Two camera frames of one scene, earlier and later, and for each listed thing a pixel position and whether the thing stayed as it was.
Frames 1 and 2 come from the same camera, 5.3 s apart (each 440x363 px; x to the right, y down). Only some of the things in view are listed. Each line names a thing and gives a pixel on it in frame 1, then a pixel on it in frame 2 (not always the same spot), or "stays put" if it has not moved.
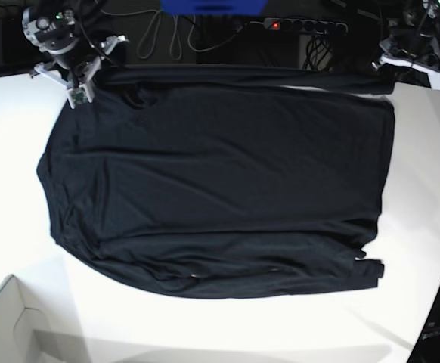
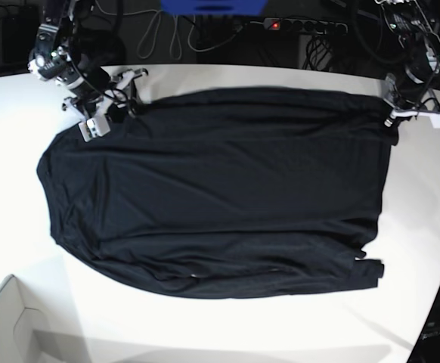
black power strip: x=318 y=26 stays put
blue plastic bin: x=213 y=7 stays put
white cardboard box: x=13 y=328 stays put
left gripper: x=77 y=76 to x=97 y=114
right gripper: x=419 y=51 to x=401 y=107
